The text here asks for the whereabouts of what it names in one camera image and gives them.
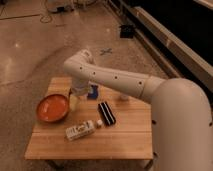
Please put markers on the wooden table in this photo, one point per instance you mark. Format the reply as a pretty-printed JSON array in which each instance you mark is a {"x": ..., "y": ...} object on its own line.
[{"x": 129, "y": 138}]

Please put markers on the orange bowl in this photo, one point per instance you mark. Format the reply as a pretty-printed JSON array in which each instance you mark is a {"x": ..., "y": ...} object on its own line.
[{"x": 52, "y": 108}]

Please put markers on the blue sponge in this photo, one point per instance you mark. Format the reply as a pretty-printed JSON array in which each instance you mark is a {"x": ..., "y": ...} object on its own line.
[{"x": 93, "y": 92}]

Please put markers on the small white cube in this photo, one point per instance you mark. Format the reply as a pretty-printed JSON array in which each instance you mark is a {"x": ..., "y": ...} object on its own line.
[{"x": 99, "y": 123}]

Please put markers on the translucent plastic cup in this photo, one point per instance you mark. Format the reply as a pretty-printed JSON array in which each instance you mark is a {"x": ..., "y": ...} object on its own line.
[{"x": 124, "y": 97}]

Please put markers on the black striped rectangular block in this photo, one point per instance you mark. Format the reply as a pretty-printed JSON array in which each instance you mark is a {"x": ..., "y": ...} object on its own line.
[{"x": 106, "y": 113}]

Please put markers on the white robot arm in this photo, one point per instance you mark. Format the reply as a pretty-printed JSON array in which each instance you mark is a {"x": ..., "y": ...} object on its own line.
[{"x": 182, "y": 121}]

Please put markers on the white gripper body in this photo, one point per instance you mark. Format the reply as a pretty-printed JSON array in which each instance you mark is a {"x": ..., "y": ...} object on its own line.
[{"x": 74, "y": 98}]

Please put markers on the black box on floor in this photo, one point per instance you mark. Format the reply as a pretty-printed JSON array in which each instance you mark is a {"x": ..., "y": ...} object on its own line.
[{"x": 127, "y": 31}]

